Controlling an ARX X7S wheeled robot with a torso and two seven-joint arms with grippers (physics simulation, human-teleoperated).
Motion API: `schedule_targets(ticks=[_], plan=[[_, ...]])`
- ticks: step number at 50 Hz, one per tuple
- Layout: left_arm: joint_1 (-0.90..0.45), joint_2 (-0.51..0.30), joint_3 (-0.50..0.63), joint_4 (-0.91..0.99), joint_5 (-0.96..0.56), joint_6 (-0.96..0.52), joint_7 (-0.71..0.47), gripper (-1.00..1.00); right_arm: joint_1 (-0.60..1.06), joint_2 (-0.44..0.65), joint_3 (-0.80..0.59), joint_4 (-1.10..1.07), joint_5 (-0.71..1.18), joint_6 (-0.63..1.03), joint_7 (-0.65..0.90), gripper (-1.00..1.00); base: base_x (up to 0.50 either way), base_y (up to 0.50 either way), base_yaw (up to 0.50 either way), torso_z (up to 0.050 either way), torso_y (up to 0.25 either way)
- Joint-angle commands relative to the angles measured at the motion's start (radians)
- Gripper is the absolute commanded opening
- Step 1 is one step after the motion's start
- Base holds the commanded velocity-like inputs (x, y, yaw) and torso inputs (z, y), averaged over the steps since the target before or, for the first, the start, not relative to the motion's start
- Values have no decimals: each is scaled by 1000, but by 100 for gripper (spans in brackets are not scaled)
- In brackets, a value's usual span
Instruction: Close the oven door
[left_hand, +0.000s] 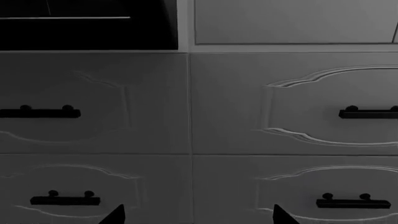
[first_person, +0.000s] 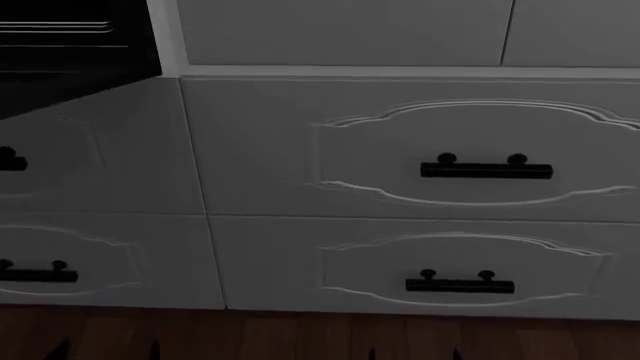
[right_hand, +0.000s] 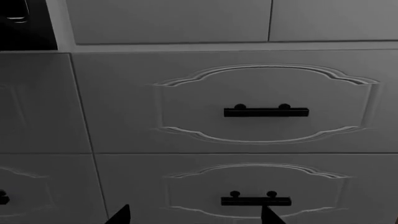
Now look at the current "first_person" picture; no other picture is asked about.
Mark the white cabinet door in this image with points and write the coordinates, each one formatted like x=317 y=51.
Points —
x=575 y=30
x=340 y=30

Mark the black oven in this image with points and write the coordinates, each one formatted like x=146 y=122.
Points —
x=60 y=56

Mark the white drawer front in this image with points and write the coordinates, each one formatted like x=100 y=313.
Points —
x=125 y=150
x=280 y=262
x=165 y=262
x=280 y=150

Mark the white cabinet frame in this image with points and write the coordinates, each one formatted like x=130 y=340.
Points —
x=172 y=37

